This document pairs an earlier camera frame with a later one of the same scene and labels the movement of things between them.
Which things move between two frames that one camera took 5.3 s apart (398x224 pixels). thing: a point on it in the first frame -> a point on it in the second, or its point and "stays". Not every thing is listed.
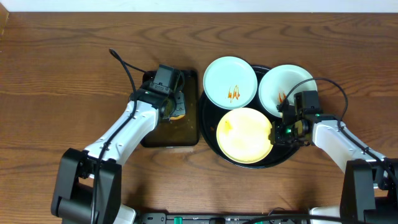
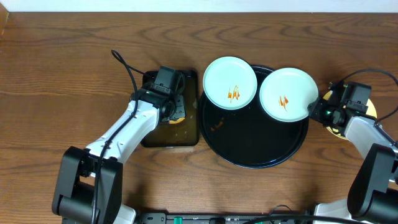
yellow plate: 242,135 -> 370,111
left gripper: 179,104 stays
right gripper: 277,134 -> 315,109
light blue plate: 230,83 stays
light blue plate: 280,83 stays
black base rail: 163,218 stays
